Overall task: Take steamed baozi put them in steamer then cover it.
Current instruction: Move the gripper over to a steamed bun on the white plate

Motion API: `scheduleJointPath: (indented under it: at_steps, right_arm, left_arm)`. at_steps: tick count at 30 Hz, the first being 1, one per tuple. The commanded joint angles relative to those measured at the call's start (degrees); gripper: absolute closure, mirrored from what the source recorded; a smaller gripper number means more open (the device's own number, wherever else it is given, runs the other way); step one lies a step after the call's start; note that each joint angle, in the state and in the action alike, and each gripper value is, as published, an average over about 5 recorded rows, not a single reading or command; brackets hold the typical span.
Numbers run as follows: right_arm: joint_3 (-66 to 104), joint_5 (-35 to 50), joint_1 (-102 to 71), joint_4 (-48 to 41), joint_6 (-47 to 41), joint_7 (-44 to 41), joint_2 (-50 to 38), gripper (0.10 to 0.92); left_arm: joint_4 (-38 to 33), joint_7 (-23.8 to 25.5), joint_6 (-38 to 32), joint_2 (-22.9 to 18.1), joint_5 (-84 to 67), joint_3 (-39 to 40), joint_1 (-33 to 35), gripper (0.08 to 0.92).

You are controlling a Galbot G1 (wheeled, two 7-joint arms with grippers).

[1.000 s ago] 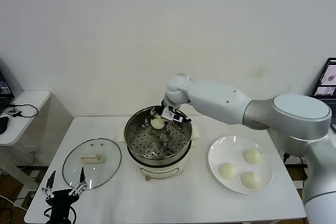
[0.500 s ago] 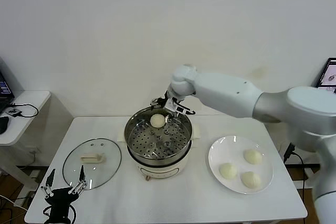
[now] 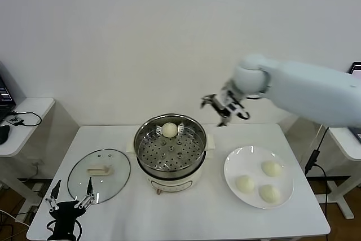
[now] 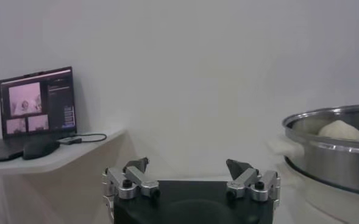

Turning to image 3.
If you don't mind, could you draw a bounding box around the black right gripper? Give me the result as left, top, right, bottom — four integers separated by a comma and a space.
200, 82, 246, 128

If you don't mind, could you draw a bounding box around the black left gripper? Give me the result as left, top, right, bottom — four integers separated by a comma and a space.
45, 177, 95, 241

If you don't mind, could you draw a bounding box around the white steamed baozi bun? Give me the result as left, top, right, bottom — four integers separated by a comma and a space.
261, 160, 284, 178
235, 175, 256, 194
258, 184, 282, 204
161, 122, 178, 139

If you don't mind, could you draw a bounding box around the stainless steel steamer basket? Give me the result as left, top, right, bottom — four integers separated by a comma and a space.
133, 113, 208, 172

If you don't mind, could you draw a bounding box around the round white plate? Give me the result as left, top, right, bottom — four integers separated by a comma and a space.
223, 146, 294, 210

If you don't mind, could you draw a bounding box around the white side desk with mouse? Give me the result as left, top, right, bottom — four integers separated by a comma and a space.
0, 97, 56, 222

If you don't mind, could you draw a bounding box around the black computer mouse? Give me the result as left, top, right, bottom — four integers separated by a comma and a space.
0, 125, 11, 145

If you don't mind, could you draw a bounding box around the small black hub device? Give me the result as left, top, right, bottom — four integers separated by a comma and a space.
6, 115, 24, 127

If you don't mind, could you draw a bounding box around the grey laptop pink screen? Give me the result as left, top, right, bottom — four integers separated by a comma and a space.
347, 62, 361, 142

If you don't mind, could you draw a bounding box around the round glass lid cream handle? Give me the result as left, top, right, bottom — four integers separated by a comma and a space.
67, 148, 131, 204

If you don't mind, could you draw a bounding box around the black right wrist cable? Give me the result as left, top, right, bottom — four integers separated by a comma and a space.
236, 108, 251, 121

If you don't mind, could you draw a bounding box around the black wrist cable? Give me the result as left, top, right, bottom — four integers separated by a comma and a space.
46, 218, 85, 236
236, 108, 251, 121

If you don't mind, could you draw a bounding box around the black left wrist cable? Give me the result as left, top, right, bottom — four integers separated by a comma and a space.
46, 218, 85, 236

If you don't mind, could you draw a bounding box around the white floor cable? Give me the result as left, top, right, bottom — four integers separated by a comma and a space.
0, 209, 29, 228

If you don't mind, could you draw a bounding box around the black looped desk cable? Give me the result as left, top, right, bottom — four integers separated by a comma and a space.
15, 111, 42, 128

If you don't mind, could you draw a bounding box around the black cable with adapter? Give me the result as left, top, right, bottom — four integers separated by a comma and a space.
303, 127, 332, 213

